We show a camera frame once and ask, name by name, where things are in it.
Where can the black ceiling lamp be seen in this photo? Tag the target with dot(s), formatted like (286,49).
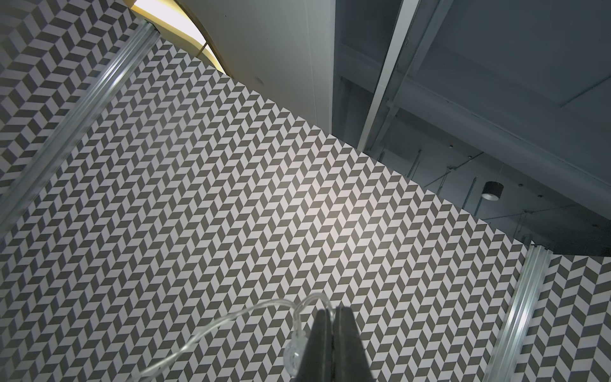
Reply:
(492,191)

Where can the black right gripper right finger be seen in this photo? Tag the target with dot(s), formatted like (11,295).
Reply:
(350,361)

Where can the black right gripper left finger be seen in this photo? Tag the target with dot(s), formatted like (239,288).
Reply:
(317,360)

